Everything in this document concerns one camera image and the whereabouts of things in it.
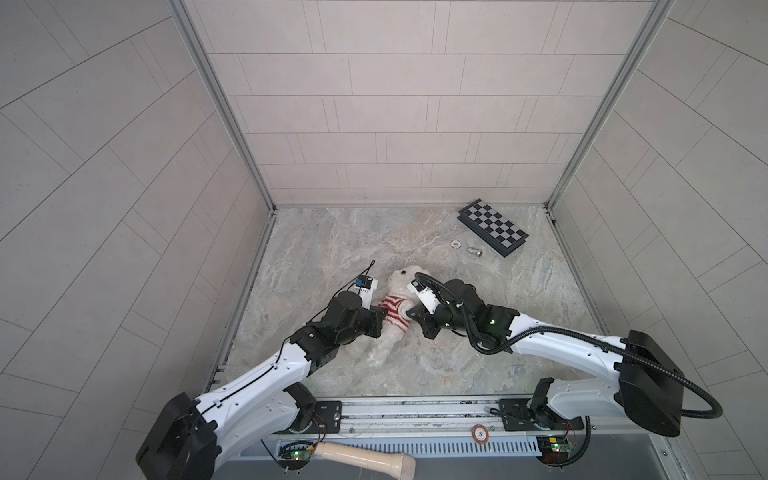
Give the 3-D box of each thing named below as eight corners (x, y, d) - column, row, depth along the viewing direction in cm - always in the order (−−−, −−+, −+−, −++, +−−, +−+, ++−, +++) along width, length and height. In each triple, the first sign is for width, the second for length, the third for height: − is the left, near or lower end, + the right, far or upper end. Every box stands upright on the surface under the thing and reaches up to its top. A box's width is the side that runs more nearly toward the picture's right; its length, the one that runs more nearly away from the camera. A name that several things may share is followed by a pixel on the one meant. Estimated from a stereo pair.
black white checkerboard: (504, 258, 104) (507, 252, 101) (455, 217, 116) (457, 211, 113) (525, 241, 108) (529, 235, 106) (476, 204, 120) (478, 197, 118)
